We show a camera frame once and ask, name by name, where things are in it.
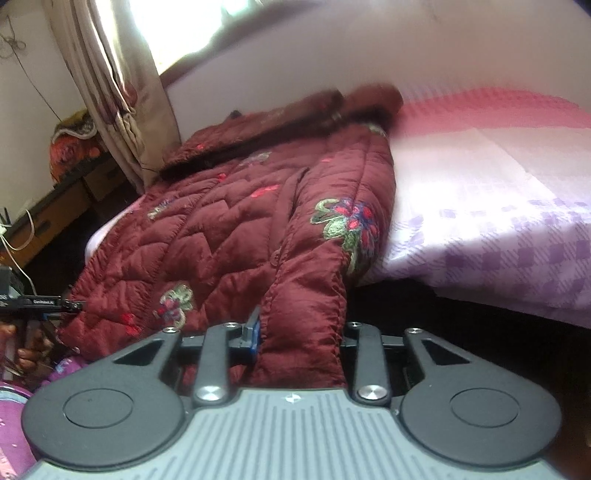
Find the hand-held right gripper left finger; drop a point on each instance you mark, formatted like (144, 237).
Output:
(252, 340)

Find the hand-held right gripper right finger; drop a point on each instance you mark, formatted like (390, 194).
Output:
(369, 350)

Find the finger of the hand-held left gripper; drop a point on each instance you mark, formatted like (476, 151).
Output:
(74, 304)

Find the maroon embroidered quilt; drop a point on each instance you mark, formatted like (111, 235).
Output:
(221, 240)

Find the person's left hand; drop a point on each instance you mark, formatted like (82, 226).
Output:
(27, 356)

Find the wooden desk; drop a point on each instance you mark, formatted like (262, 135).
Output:
(51, 203)

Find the person's purple clothing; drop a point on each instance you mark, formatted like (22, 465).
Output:
(14, 424)

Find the orange floral cloth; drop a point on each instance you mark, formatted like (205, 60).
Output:
(74, 143)

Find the pink purple checked bed sheet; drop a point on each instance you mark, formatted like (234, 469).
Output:
(485, 184)

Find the beige floral curtain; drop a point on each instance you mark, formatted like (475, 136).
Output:
(115, 92)

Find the bright window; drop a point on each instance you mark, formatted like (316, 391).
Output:
(194, 27)

